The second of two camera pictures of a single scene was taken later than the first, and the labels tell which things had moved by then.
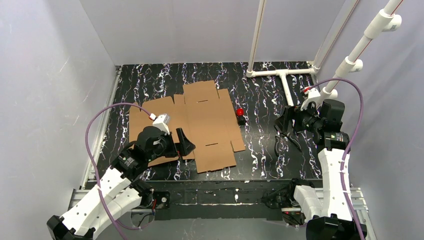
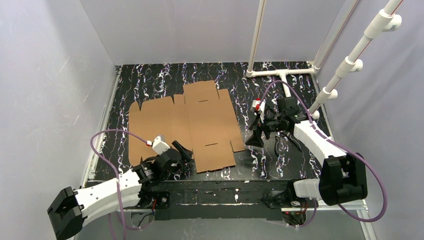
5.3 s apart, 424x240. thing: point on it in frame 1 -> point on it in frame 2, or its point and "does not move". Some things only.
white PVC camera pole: [386, 20] does not move
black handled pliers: [281, 134] does not move
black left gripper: [178, 145] -> [178, 156]
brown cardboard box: [206, 116] does not move
